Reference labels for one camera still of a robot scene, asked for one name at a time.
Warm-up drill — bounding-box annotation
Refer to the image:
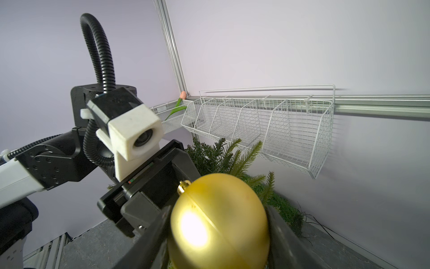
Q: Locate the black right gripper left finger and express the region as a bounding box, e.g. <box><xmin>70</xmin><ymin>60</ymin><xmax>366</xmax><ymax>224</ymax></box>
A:
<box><xmin>113</xmin><ymin>206</ymin><xmax>172</xmax><ymax>269</ymax></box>

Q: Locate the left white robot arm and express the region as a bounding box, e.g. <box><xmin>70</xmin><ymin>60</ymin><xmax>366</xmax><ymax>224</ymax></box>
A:
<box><xmin>1</xmin><ymin>13</ymin><xmax>199</xmax><ymax>269</ymax></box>

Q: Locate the long white wire basket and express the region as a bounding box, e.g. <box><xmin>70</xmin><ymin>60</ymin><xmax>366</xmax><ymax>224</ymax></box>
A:
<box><xmin>181</xmin><ymin>84</ymin><xmax>336</xmax><ymax>179</ymax></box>

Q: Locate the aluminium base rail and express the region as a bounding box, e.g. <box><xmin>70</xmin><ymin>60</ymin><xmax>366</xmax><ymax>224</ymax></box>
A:
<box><xmin>23</xmin><ymin>233</ymin><xmax>72</xmax><ymax>269</ymax></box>

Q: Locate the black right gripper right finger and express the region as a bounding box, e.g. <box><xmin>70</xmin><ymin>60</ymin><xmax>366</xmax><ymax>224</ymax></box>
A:
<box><xmin>265</xmin><ymin>206</ymin><xmax>322</xmax><ymax>269</ymax></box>

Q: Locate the pink artificial tulip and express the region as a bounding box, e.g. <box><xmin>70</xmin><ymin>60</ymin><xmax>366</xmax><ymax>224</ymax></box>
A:
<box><xmin>165</xmin><ymin>91</ymin><xmax>187</xmax><ymax>121</ymax></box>

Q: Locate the small white mesh basket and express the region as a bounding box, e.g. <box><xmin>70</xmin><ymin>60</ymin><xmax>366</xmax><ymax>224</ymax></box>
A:
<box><xmin>150</xmin><ymin>99</ymin><xmax>192</xmax><ymax>134</ymax></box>

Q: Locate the gold ball ornament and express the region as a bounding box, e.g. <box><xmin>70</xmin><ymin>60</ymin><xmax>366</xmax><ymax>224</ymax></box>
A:
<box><xmin>168</xmin><ymin>173</ymin><xmax>270</xmax><ymax>269</ymax></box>

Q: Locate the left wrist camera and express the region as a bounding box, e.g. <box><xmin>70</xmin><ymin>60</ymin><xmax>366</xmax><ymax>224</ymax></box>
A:
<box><xmin>80</xmin><ymin>87</ymin><xmax>164</xmax><ymax>182</ymax></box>

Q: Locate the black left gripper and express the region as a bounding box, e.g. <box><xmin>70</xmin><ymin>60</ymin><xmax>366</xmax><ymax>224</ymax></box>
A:
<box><xmin>97</xmin><ymin>140</ymin><xmax>200</xmax><ymax>238</ymax></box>

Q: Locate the small green christmas tree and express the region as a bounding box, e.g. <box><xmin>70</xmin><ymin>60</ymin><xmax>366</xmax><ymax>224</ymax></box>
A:
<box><xmin>185</xmin><ymin>138</ymin><xmax>303</xmax><ymax>238</ymax></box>

